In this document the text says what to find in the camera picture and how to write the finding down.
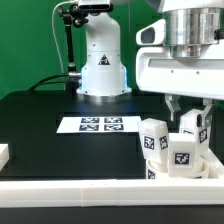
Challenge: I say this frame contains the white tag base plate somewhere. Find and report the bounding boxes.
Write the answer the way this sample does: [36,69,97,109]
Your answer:
[57,116,141,134]

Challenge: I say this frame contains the black cables on table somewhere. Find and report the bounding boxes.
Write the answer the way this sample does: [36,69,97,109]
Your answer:
[27,73,82,92]

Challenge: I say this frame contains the black camera on mount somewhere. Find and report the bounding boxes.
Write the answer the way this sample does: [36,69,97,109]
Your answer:
[78,0,113,13]

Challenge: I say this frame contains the white U-shaped obstacle fence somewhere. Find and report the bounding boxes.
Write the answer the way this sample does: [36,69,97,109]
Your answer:
[0,152,224,208]

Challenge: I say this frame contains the white camera cable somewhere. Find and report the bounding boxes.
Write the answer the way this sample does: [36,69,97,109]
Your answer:
[51,0,75,74]

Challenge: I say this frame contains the white round stool seat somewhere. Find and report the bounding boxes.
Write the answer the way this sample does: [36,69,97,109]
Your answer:
[146,158,209,179]

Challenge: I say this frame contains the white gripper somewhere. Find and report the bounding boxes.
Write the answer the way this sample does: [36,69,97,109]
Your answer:
[136,19,224,127]

